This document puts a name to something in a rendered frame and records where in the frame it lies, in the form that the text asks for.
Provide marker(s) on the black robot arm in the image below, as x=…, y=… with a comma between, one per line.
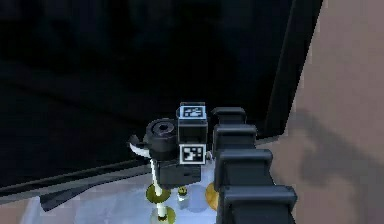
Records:
x=246, y=173

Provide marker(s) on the white candle on olive dish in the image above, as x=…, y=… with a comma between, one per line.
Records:
x=163, y=215
x=158, y=195

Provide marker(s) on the orange round plate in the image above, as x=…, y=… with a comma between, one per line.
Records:
x=211, y=196

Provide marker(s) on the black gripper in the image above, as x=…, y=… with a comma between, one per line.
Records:
x=162, y=138

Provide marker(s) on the black television set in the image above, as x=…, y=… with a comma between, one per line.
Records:
x=133, y=66

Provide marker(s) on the small white bottle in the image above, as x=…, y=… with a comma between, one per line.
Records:
x=182, y=199

